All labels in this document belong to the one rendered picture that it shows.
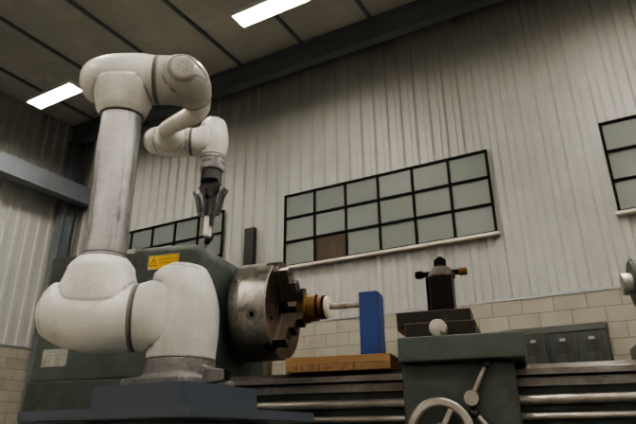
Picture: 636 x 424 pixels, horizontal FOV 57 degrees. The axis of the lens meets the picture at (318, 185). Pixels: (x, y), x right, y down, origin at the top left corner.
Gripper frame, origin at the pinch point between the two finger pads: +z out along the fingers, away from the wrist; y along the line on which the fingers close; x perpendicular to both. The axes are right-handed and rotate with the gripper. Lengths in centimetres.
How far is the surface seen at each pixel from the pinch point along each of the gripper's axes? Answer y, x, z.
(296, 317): 29.5, 7.6, 31.0
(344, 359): 49, -6, 46
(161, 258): -7.4, -14.1, 14.3
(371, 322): 53, 8, 34
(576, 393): 106, -2, 56
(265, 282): 23.0, -2.7, 21.7
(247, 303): 17.7, -3.7, 28.0
